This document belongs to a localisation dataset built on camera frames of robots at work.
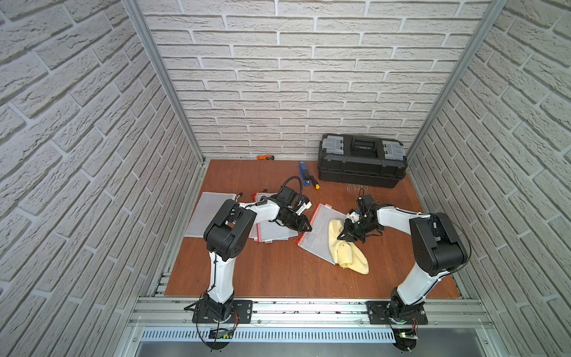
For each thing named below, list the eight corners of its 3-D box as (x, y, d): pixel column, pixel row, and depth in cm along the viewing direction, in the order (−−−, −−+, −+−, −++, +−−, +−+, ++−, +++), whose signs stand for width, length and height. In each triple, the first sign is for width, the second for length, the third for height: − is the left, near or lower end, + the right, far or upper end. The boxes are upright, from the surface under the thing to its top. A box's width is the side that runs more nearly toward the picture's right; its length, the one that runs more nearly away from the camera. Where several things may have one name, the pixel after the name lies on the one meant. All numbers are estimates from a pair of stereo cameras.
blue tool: (303, 186, 110) (304, 182, 108) (298, 165, 119) (299, 161, 117) (312, 185, 111) (313, 181, 108) (307, 164, 120) (307, 160, 117)
